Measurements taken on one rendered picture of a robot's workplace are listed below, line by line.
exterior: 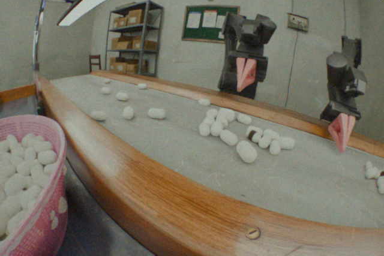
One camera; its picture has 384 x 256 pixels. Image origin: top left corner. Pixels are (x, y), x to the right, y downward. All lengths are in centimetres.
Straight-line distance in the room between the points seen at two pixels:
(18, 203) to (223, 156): 26
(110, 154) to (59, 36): 451
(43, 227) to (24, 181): 8
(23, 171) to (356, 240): 34
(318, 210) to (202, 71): 235
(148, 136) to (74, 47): 458
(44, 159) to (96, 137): 9
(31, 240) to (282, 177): 26
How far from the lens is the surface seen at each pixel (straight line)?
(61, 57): 461
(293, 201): 19
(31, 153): 25
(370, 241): 19
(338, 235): 16
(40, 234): 16
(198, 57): 245
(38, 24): 55
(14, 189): 21
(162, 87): 53
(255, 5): 250
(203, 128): 24
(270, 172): 21
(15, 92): 101
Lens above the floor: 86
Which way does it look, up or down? 20 degrees down
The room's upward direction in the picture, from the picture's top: 7 degrees clockwise
